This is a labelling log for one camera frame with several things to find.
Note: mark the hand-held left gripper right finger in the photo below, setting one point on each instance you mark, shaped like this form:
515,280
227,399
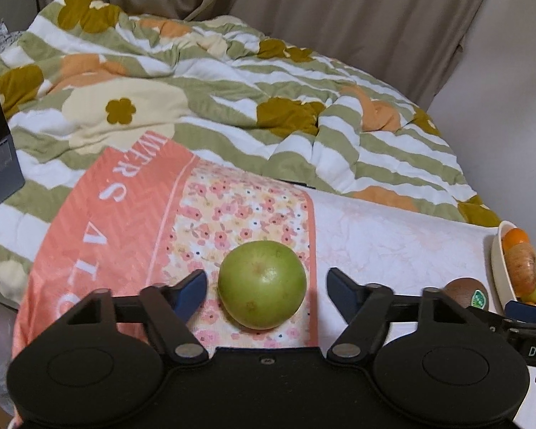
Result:
341,288

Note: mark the wrinkled brown apple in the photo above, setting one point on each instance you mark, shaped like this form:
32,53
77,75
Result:
521,268

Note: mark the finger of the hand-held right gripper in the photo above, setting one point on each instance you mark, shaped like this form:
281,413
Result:
525,313

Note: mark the white patterned mat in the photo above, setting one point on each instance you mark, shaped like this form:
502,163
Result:
384,241

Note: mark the medium orange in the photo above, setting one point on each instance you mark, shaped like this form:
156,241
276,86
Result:
516,237

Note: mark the cream oval bowl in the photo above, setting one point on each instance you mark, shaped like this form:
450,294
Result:
498,268

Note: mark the pink floral towel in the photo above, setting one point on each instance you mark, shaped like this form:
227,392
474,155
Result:
116,214

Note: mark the beige curtain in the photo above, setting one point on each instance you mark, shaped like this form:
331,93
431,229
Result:
339,9

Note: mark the green striped floral quilt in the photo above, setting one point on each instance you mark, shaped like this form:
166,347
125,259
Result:
250,85

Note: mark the brown kiwi with green sticker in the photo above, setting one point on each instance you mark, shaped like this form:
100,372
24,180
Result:
461,290

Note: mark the small green apple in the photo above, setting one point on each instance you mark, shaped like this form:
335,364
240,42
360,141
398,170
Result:
262,283

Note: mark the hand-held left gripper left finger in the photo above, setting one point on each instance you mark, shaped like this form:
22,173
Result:
191,290

